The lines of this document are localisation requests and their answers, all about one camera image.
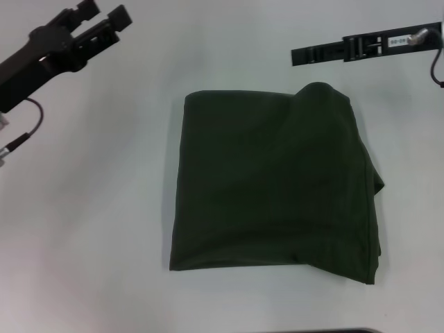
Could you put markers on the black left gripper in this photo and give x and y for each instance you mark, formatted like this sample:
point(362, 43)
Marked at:
point(34, 66)

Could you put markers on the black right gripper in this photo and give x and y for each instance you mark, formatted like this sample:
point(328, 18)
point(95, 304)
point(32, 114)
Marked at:
point(392, 45)

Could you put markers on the dark rounded base edge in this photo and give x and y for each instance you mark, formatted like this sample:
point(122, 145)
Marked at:
point(347, 330)

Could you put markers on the dark green FREE t-shirt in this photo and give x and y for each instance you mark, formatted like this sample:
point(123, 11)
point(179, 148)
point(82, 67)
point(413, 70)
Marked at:
point(270, 187)

